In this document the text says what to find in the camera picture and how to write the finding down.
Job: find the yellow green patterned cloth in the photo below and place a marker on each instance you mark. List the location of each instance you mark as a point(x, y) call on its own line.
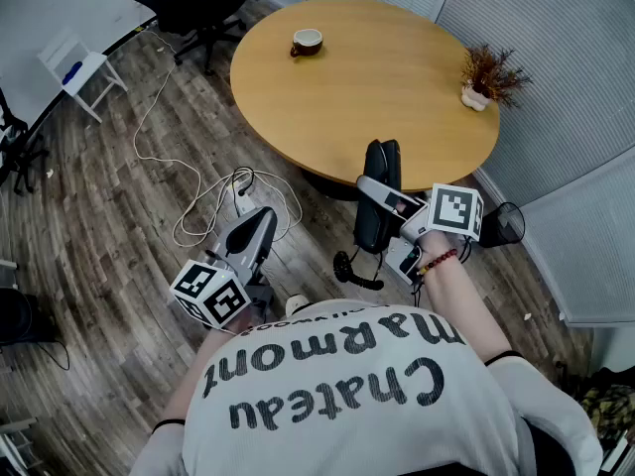
point(610, 409)

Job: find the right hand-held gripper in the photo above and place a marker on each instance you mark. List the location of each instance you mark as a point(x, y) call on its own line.
point(454, 211)

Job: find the black swivel office chair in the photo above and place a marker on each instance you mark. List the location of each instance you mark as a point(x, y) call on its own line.
point(193, 3)

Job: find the white stool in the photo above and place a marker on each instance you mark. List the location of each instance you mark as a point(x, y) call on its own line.
point(87, 70)

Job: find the white power strip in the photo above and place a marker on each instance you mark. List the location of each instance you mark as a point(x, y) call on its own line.
point(244, 205)

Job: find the black mesh wastebasket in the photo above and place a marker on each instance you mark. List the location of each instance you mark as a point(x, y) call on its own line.
point(501, 226)

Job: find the black chair base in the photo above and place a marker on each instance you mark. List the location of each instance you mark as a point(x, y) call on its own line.
point(22, 159)

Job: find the black bin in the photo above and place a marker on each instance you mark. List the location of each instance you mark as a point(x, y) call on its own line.
point(22, 315)

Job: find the person's right forearm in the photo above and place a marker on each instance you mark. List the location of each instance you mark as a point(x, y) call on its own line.
point(461, 305)

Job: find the blue item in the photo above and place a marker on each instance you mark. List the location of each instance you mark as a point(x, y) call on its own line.
point(72, 73)

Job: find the brown and white cup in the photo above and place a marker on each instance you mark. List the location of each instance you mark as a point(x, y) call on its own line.
point(306, 41)

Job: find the round wooden table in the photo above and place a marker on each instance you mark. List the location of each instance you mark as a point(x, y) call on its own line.
point(372, 97)

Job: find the brown plant in cream pot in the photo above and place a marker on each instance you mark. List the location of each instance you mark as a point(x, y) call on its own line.
point(488, 75)

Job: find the white shoe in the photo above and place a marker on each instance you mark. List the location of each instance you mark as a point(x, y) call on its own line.
point(296, 303)

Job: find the person's left forearm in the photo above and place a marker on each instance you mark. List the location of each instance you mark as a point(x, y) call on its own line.
point(198, 370)

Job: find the white printed t-shirt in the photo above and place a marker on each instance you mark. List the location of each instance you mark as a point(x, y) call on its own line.
point(347, 414)

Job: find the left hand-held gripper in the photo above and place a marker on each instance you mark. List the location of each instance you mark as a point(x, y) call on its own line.
point(208, 293)

